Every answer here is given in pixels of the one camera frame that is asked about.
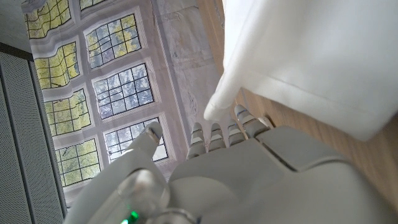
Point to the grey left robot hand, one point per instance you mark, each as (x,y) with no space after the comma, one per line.
(248,186)

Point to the white cloth napkin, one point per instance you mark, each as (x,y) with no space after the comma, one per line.
(295,56)

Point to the printed window backdrop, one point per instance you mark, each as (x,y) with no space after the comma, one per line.
(124,84)

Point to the dark perforated wall panel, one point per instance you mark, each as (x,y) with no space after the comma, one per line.
(21,149)

